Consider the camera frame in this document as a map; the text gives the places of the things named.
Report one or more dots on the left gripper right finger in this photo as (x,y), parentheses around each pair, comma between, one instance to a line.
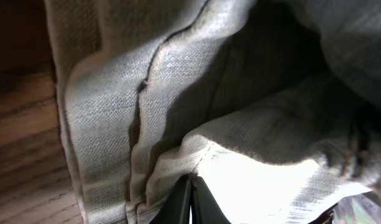
(204,208)

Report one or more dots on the light blue denim shorts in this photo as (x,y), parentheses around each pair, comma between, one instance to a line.
(276,104)

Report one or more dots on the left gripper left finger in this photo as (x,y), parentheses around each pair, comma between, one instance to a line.
(176,209)

